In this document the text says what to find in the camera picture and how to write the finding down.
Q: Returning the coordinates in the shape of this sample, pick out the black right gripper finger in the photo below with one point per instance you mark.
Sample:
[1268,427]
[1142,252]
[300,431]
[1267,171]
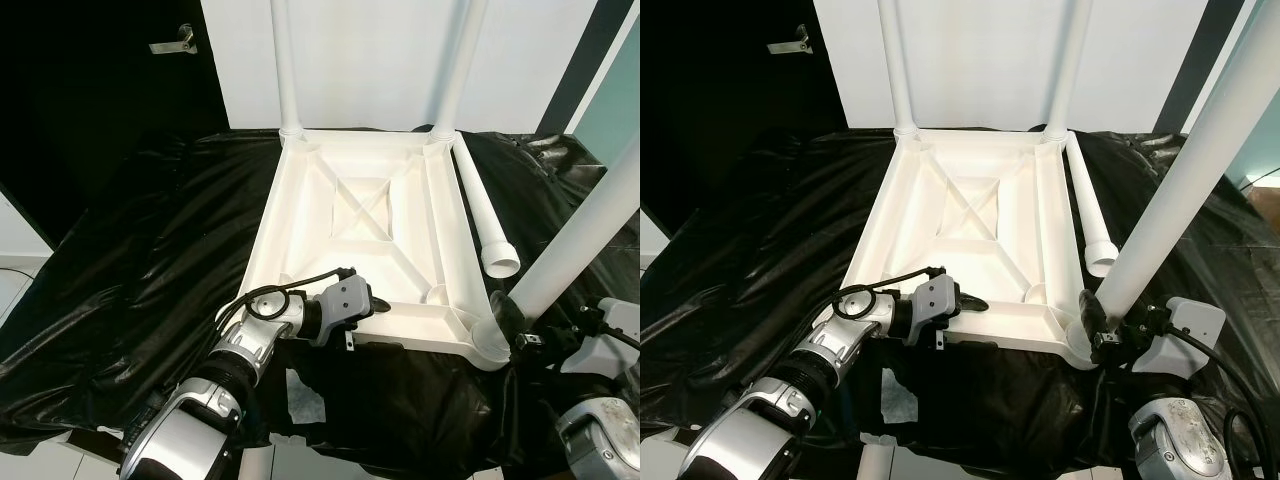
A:
[1093,315]
[505,315]

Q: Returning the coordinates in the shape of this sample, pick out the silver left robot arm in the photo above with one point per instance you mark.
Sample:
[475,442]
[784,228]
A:
[240,350]
[835,350]

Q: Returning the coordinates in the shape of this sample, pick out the black plastic cover sheet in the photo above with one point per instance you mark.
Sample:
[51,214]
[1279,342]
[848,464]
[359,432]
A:
[750,280]
[120,280]

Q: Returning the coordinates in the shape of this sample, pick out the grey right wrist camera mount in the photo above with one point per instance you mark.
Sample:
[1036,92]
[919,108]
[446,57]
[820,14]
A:
[600,350]
[1180,340]

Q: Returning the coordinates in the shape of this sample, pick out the black door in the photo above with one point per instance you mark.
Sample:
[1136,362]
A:
[90,120]
[720,120]

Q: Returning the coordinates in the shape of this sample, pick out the black vertical wall strip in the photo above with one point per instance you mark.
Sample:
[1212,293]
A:
[1195,70]
[580,70]

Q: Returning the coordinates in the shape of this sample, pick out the white plastic table top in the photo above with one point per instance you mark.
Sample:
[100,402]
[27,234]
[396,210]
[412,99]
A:
[300,250]
[900,250]

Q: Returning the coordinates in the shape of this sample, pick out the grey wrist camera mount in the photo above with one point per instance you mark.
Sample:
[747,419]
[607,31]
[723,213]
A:
[345,300]
[600,350]
[1180,340]
[935,300]

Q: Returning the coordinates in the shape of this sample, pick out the white support table post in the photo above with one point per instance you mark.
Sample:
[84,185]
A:
[257,462]
[877,462]

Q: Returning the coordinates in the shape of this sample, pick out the white plastic table leg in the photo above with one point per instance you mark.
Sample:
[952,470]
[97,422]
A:
[897,70]
[1085,200]
[460,70]
[1068,70]
[580,240]
[1190,170]
[285,70]
[480,200]

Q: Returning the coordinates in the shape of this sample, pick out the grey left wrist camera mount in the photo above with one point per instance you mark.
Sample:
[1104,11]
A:
[345,300]
[935,300]

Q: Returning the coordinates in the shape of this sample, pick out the brown wooden furniture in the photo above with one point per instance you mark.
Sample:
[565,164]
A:
[1270,198]

